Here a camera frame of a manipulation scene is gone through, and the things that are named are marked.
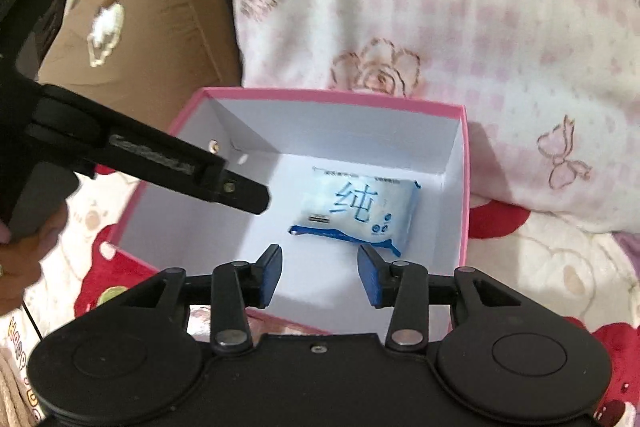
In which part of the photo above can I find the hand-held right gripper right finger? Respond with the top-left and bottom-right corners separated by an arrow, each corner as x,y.
356,244 -> 523,353

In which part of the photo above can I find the person's left hand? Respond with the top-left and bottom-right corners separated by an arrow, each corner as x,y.
0,206 -> 68,315

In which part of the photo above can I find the pink cardboard box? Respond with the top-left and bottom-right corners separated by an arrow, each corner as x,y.
100,87 -> 471,343

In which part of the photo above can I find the thin black cable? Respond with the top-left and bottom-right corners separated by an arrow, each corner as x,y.
20,302 -> 45,344

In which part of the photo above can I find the red bear printed blanket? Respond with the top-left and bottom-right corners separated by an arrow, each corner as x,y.
0,167 -> 640,427

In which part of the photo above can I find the blue white wet wipes packet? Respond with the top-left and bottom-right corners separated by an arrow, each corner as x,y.
287,167 -> 422,258

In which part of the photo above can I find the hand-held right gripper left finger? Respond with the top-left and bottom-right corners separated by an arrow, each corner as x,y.
116,244 -> 284,355

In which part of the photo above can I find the brown embroidered pillow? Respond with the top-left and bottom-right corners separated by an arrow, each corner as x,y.
30,0 -> 243,158

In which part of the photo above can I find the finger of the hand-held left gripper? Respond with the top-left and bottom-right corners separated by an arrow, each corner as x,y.
210,158 -> 272,215

